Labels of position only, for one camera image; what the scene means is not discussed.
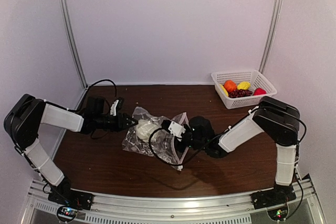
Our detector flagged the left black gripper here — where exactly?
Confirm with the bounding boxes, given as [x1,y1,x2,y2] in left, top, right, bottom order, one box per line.
[94,112,138,132]

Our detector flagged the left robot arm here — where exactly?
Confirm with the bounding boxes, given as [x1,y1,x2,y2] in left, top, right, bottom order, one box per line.
[4,94,138,205]

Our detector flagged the aluminium front rail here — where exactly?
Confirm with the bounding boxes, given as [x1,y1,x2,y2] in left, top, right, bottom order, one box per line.
[19,179,327,223]

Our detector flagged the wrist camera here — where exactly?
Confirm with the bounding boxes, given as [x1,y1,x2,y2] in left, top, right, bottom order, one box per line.
[161,120,186,141]
[110,97,124,116]

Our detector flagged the aluminium wall post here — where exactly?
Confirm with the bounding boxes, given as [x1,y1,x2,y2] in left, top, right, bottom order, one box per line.
[59,0,87,88]
[259,0,284,73]

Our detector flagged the right aluminium wall post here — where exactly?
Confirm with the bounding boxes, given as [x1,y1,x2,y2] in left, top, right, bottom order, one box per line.
[259,0,284,73]

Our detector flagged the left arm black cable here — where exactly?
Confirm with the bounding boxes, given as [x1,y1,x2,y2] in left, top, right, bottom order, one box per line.
[73,78,118,113]

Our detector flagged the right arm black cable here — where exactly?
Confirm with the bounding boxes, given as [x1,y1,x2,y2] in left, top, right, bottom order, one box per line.
[148,128,211,167]

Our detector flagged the left aluminium wall post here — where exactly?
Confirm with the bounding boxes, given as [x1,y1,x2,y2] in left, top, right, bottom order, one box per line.
[59,0,87,88]

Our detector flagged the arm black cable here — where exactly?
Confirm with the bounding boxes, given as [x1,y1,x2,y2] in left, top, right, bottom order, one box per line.
[148,128,211,167]
[73,78,118,113]

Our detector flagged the yellow fake banana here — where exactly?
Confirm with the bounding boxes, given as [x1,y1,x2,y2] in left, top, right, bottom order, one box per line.
[219,84,229,97]

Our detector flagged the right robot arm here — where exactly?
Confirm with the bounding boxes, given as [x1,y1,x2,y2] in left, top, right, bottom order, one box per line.
[168,97,303,204]

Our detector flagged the purple fake grapes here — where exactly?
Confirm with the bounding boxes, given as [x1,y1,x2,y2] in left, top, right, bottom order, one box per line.
[228,89,253,98]

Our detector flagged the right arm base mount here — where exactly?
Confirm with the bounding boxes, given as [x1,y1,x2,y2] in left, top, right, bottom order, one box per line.
[251,188,297,210]

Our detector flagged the clear zip top bag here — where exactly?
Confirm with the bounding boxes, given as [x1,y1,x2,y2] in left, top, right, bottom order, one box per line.
[122,106,189,172]

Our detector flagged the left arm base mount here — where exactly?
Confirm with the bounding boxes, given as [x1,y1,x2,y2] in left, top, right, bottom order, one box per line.
[48,185,93,210]

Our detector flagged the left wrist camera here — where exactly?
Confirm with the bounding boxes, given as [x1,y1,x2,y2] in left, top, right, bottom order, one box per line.
[110,97,124,116]

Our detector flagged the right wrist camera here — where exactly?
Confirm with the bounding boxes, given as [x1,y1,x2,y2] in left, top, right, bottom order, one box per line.
[161,120,186,141]

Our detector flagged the white fake garlic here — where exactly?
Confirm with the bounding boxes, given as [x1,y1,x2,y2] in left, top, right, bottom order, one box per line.
[135,119,160,143]

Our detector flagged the orange fake fruit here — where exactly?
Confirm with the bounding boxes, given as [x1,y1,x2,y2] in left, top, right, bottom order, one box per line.
[223,80,237,93]

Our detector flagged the white plastic basket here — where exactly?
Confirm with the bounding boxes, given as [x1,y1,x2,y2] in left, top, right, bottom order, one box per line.
[211,70,277,109]

